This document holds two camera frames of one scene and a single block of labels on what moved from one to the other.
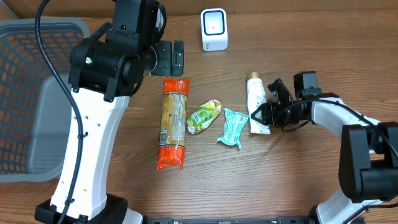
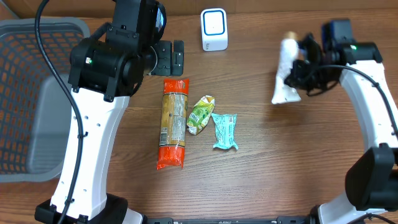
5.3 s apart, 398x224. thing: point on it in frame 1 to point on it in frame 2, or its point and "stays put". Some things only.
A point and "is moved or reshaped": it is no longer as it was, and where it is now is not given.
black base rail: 156,219 stays put
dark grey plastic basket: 36,108 stays put
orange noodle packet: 171,149 stays put
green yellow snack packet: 204,116 is moved or reshaped
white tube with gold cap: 257,99 to 289,53
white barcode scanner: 214,29 stays put
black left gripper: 166,58 stays put
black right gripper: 273,109 to 302,69
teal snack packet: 234,122 to 225,130
